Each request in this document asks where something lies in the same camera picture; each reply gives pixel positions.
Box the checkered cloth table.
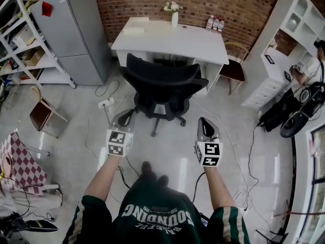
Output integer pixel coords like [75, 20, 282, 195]
[0, 131, 60, 196]

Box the cardboard box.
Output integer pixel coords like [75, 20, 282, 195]
[24, 48, 45, 67]

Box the person's left black shoe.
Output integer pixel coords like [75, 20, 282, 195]
[141, 161, 157, 178]

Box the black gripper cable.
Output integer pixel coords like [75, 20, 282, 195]
[191, 171, 207, 203]
[116, 165, 139, 189]

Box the white cabinet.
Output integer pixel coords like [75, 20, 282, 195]
[240, 0, 325, 109]

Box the white desk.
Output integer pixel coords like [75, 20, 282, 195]
[111, 16, 230, 96]

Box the white power strip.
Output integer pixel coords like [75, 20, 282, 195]
[98, 97, 116, 109]

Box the black floor cable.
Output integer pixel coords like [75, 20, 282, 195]
[246, 125, 266, 188]

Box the red paper tag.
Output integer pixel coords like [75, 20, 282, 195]
[41, 1, 54, 18]

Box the pink round plate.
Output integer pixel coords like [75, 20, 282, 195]
[0, 154, 13, 177]

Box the brown wooden chair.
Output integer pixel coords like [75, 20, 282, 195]
[29, 85, 70, 139]

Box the person's black shoe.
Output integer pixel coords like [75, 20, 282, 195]
[141, 161, 157, 178]
[157, 174, 170, 188]

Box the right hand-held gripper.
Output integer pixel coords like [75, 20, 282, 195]
[194, 117, 224, 167]

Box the person's right forearm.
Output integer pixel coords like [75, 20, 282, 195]
[203, 165, 236, 209]

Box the person's green shirt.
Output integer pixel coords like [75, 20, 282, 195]
[62, 179, 251, 244]

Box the white shelving rack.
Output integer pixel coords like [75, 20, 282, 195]
[0, 0, 77, 89]

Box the white storage box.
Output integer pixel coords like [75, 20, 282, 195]
[12, 33, 27, 49]

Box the glass door with black frame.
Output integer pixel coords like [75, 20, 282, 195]
[290, 123, 325, 244]

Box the black router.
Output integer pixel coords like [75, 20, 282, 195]
[153, 56, 189, 67]

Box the person's left forearm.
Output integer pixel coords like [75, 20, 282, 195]
[83, 154, 123, 203]

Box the white floor cable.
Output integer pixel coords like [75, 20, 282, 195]
[190, 97, 254, 210]

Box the person's right black shoe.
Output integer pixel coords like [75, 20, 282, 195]
[157, 174, 170, 188]

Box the grey refrigerator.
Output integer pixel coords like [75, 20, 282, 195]
[29, 0, 112, 86]

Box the grey floor cable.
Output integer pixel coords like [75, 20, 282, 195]
[84, 110, 109, 168]

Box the dark chair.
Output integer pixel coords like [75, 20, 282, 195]
[218, 41, 249, 96]

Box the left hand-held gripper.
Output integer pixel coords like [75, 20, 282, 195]
[106, 108, 136, 158]

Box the black office chair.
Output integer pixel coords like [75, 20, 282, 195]
[118, 52, 209, 137]

